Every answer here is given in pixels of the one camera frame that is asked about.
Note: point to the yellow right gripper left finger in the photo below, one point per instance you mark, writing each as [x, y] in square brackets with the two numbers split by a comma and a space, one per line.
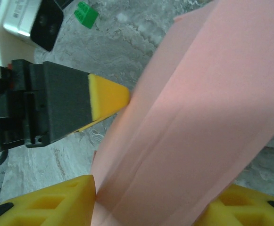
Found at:
[61, 204]

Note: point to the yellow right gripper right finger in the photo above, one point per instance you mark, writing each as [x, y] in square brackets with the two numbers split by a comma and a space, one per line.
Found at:
[250, 207]

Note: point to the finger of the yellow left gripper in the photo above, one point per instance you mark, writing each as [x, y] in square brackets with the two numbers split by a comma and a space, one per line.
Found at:
[68, 101]
[99, 122]

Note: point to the pink paper box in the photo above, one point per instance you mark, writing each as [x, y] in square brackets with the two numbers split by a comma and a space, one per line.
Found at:
[198, 106]

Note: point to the green plastic block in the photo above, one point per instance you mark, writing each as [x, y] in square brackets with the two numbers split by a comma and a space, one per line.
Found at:
[87, 14]

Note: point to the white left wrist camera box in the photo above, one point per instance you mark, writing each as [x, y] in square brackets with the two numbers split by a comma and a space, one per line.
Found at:
[21, 23]

